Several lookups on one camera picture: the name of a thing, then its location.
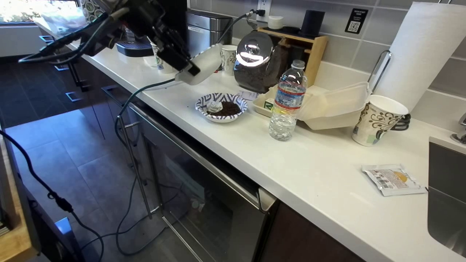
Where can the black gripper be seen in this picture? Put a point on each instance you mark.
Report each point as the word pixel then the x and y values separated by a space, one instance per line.
pixel 170 35

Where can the blue white patterned bowl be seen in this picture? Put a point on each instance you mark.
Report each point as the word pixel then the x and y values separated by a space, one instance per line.
pixel 208 61

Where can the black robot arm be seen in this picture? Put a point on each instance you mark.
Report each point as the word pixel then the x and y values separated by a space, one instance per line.
pixel 90 39

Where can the patterned bowl with coffee grounds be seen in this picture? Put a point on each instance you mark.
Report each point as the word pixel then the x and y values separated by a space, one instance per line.
pixel 222 106

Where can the patterned paper cup left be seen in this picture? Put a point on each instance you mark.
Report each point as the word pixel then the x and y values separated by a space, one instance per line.
pixel 159 61

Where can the patterned paper cup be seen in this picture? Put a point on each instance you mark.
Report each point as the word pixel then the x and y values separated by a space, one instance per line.
pixel 228 58
pixel 379 115
pixel 159 61

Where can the stainless steel box appliance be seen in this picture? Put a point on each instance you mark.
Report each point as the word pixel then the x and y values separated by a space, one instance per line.
pixel 206 29

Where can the Keurig coffee maker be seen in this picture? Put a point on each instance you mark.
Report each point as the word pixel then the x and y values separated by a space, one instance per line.
pixel 138 42

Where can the patterned paper cup middle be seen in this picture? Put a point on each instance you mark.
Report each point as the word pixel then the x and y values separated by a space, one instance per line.
pixel 228 58

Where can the dark glass jar with lid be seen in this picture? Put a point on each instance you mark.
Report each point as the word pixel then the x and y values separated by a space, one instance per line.
pixel 259 60

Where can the clear plastic water bottle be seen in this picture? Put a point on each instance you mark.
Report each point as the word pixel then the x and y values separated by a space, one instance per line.
pixel 289 99

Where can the wooden organizer rack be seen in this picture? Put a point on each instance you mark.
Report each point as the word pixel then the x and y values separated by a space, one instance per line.
pixel 314 50

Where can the beige takeout container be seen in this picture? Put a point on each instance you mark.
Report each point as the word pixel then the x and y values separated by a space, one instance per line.
pixel 334 108

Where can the under counter glass door fridge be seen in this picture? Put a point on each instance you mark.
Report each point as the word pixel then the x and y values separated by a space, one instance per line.
pixel 216 210

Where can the patterned paper cup right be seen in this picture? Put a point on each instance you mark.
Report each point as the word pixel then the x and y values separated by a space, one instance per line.
pixel 379 115

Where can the white paper towel roll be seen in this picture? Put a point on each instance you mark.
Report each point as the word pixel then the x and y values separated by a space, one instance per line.
pixel 426 39

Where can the small snack packet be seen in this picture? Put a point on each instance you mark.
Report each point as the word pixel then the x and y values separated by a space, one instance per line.
pixel 392 179

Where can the stainless steel sink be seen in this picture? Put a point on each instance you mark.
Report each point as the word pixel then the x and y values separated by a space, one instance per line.
pixel 448 197

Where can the chrome faucet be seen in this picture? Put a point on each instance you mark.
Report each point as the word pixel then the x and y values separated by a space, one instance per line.
pixel 461 133

